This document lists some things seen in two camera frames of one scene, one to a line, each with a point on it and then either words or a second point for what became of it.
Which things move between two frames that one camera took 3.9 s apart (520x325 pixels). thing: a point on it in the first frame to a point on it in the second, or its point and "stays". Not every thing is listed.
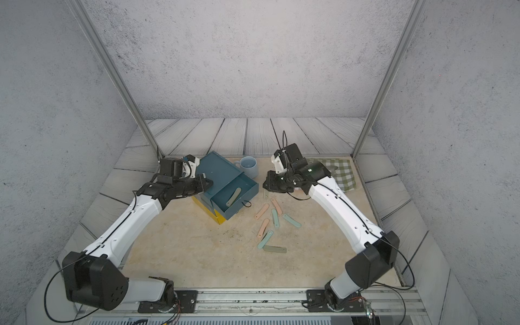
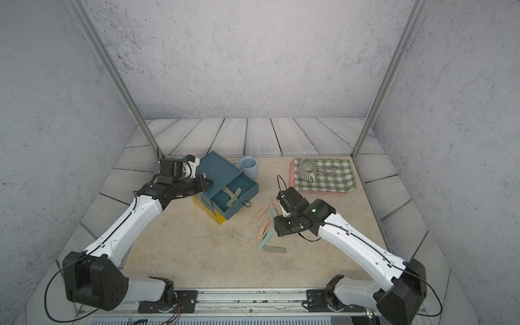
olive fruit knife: x=233 y=198 stays
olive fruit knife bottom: x=275 y=248 stays
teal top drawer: x=229 y=198 stays
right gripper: x=271 y=185 to x=279 y=227
